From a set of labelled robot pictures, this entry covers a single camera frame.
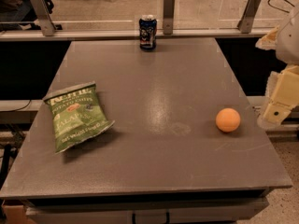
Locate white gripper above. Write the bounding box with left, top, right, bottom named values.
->
left=255, top=4, right=299, bottom=129

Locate blue pepsi can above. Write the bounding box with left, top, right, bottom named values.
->
left=139, top=15, right=157, bottom=51

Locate orange ball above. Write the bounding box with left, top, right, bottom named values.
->
left=216, top=108, right=241, bottom=133

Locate green potato chips bag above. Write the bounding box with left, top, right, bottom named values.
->
left=43, top=81, right=115, bottom=153

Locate seated person in background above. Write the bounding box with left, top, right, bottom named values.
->
left=0, top=0, right=54, bottom=31

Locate right metal bracket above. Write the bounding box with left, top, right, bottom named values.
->
left=237, top=0, right=262, bottom=34

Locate metal bracket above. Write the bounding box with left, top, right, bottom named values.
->
left=237, top=0, right=262, bottom=34
left=163, top=0, right=175, bottom=35
left=30, top=0, right=55, bottom=36

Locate middle metal bracket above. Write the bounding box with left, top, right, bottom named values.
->
left=163, top=0, right=175, bottom=35

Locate grey table frame drawer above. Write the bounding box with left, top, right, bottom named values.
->
left=26, top=198, right=268, bottom=224

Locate left metal bracket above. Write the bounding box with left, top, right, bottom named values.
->
left=30, top=0, right=55, bottom=36

